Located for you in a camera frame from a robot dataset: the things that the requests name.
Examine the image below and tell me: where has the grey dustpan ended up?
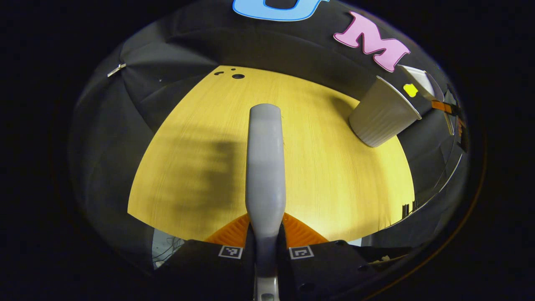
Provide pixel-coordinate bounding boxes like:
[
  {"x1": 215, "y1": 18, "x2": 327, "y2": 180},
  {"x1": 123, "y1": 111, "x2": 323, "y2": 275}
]
[{"x1": 397, "y1": 64, "x2": 455, "y2": 136}]

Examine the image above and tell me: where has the white ribbed garbage bin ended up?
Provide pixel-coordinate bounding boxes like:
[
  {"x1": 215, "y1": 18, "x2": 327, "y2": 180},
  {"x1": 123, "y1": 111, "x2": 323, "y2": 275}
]
[{"x1": 348, "y1": 75, "x2": 423, "y2": 148}]

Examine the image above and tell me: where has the small grey broom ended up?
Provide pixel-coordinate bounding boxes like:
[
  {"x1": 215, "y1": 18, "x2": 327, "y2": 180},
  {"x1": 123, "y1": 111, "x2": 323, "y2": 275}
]
[{"x1": 245, "y1": 103, "x2": 287, "y2": 301}]

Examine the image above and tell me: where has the black backdrop cloth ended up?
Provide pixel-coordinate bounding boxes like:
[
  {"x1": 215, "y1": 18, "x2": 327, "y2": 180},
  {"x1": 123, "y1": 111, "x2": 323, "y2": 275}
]
[{"x1": 69, "y1": 0, "x2": 471, "y2": 268}]

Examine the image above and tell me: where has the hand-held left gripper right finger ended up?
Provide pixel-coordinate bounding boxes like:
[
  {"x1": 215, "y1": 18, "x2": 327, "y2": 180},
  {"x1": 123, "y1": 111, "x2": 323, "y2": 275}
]
[{"x1": 277, "y1": 212, "x2": 379, "y2": 301}]

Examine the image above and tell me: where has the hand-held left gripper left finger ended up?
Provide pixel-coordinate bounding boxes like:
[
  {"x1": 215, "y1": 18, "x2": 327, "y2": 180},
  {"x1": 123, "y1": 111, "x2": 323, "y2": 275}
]
[{"x1": 161, "y1": 213, "x2": 256, "y2": 299}]

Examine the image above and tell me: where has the tangle of dark cables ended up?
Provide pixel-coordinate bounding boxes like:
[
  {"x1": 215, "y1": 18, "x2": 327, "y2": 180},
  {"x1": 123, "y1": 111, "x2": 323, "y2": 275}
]
[{"x1": 157, "y1": 236, "x2": 184, "y2": 262}]

